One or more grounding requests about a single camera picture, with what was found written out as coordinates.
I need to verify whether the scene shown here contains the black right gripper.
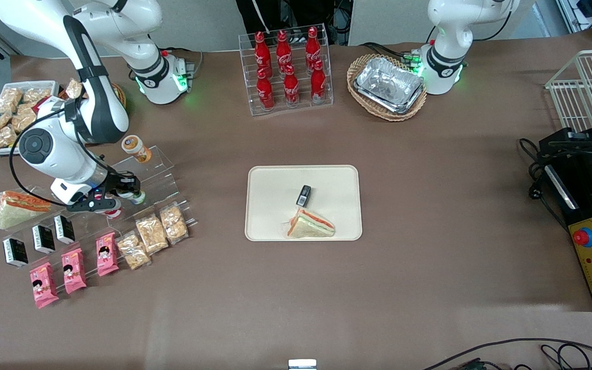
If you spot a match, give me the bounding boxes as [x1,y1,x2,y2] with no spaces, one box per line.
[67,175,142,213]

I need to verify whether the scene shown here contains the orange lid gum bottle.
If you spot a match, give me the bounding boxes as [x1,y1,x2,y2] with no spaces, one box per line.
[121,135,152,164]

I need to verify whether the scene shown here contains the cream plastic tray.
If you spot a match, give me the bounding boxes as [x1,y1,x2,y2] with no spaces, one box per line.
[245,165,363,242]

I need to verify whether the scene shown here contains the aluminium foil tray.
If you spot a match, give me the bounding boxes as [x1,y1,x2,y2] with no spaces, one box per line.
[354,85,424,115]
[355,57,425,109]

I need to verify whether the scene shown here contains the clear acrylic stepped riser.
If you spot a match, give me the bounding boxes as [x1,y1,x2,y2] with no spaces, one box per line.
[0,145,197,288]

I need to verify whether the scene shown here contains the pink snack packet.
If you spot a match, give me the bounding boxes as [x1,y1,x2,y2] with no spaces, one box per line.
[29,262,60,309]
[96,232,120,277]
[61,248,87,294]

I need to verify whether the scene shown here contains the black control box yellow panel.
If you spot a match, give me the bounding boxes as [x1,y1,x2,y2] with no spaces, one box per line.
[540,149,592,312]

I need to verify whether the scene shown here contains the wrapped triangle sandwich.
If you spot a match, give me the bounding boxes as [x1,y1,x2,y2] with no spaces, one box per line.
[0,189,56,230]
[283,208,336,239]

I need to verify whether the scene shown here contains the brown wicker basket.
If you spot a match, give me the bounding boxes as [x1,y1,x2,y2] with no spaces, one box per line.
[59,82,127,111]

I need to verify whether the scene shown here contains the white plastic bin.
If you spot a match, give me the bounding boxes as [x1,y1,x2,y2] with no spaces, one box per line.
[0,81,60,156]

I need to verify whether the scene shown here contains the red cola bottle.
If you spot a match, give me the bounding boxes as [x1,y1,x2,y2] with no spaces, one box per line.
[256,69,275,111]
[283,64,300,107]
[305,27,321,67]
[310,60,326,103]
[254,32,271,78]
[276,30,292,72]

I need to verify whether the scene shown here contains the clear acrylic bottle rack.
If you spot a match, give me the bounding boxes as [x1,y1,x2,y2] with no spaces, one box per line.
[238,23,334,117]

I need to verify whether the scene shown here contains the person body dark clothes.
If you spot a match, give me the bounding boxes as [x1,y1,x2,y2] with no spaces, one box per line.
[235,0,336,45]

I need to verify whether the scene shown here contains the light wicker basket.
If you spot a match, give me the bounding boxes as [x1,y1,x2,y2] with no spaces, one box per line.
[347,54,428,122]

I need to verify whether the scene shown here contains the black control box cable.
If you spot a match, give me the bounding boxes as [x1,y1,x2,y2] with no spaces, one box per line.
[520,138,568,232]

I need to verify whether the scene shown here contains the white wire basket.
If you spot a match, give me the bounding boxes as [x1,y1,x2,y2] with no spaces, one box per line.
[545,49,592,134]

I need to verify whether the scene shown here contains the metal frame shelf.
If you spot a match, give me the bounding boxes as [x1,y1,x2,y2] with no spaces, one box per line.
[556,0,592,38]

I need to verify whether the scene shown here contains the black arm base cable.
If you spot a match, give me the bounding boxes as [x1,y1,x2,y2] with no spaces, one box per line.
[160,47,204,78]

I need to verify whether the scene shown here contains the long black cable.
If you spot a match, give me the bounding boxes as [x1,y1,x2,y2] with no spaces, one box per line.
[422,338,592,370]

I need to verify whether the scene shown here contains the looped black cable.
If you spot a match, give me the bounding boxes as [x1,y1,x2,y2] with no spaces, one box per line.
[540,343,592,370]

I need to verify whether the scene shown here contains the black cable bundle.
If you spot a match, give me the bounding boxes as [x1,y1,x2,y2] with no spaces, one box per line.
[360,41,425,65]

